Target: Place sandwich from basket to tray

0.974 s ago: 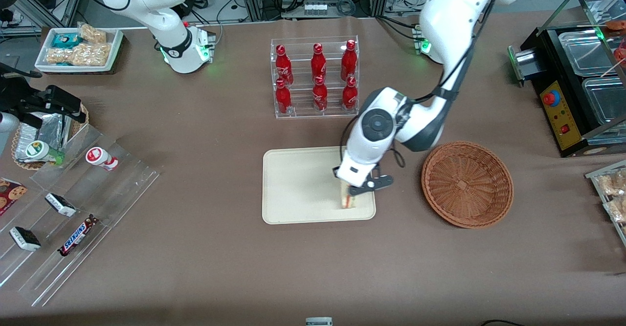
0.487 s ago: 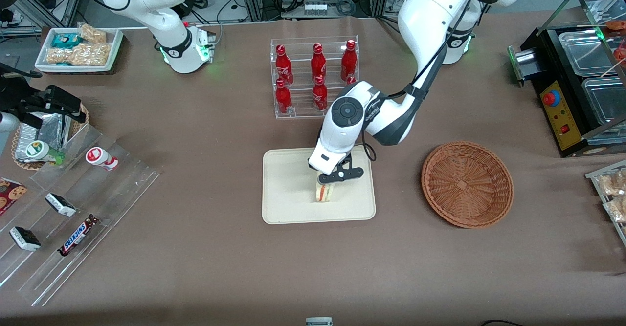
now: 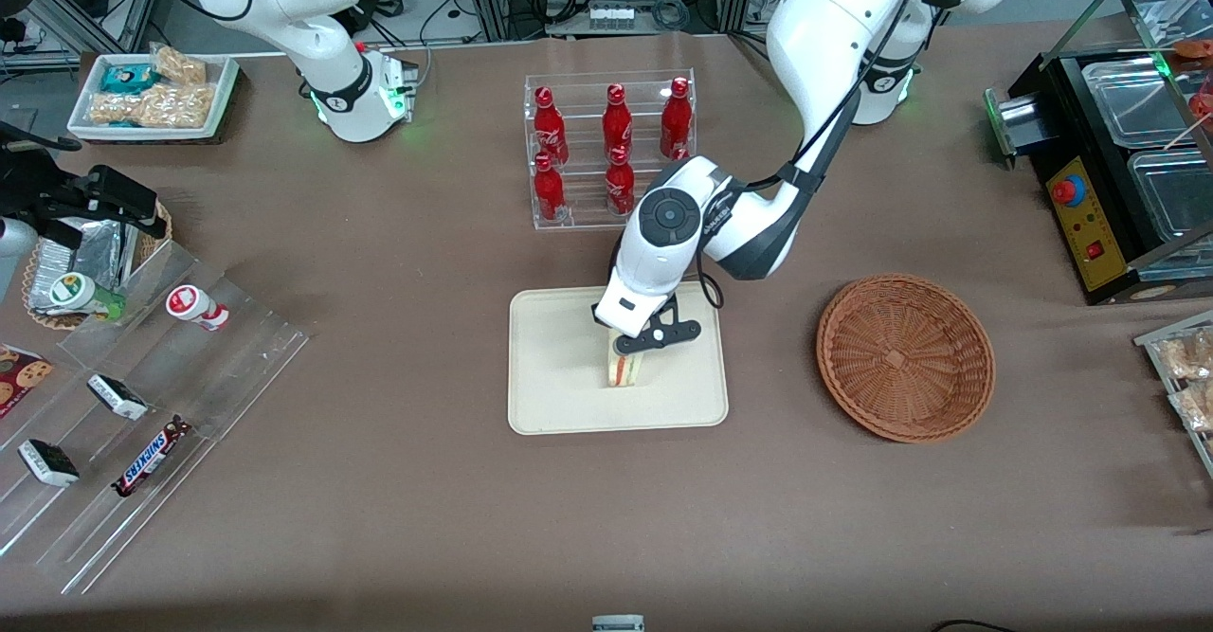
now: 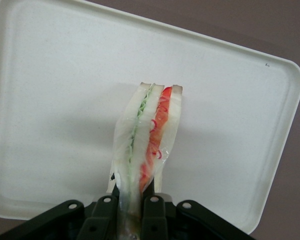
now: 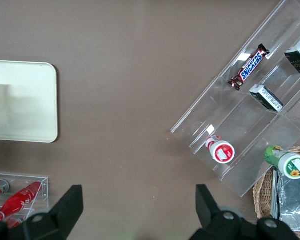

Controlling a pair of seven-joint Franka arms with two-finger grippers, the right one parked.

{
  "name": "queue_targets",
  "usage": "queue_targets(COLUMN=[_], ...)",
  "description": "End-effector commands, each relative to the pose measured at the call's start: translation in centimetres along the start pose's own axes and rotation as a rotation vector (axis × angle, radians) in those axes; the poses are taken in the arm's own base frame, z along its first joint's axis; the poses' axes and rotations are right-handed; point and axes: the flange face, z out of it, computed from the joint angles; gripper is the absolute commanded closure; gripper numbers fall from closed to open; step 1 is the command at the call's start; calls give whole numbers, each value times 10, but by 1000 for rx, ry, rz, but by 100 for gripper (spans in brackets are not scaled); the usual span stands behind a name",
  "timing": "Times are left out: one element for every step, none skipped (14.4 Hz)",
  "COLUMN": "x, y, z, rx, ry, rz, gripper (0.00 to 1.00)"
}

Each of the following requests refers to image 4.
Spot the white rectangular plastic tray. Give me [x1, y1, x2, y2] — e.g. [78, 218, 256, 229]
[0, 0, 300, 236]

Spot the triangle sandwich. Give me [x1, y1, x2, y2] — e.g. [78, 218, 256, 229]
[107, 81, 185, 240]

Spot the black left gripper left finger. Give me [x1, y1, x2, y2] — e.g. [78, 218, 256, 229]
[4, 186, 120, 240]

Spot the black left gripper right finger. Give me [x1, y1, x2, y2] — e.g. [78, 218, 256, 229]
[139, 181, 256, 240]

